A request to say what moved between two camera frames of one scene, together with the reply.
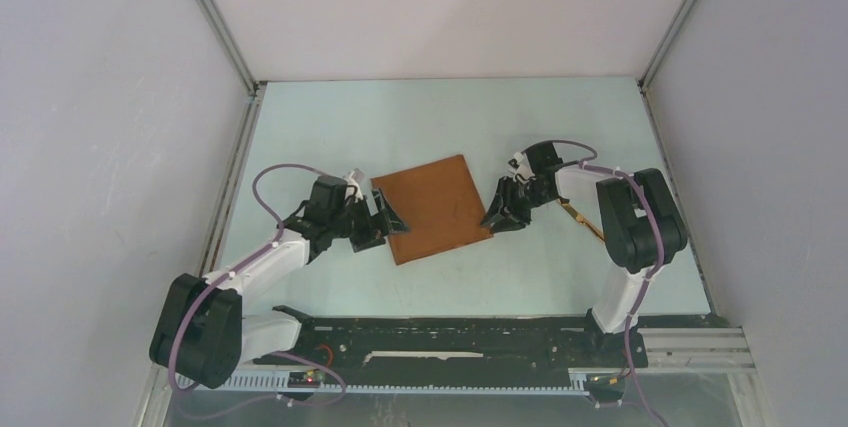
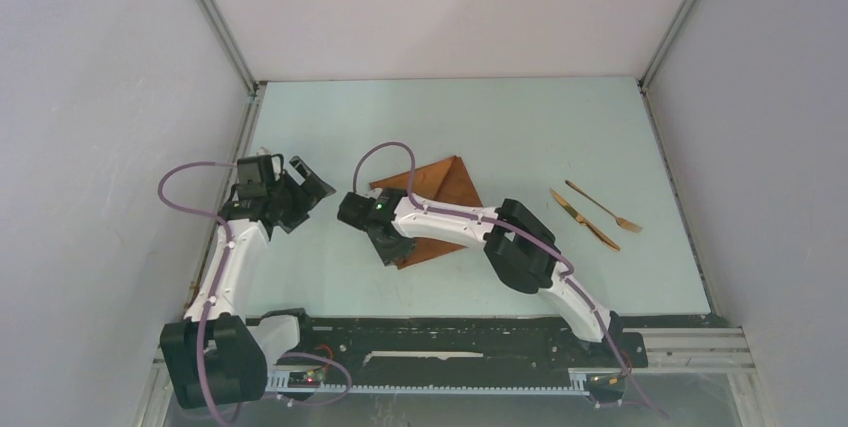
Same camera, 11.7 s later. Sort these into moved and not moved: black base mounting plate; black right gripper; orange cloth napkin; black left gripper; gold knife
Moved: black left gripper; black right gripper
Not moved: black base mounting plate; gold knife; orange cloth napkin
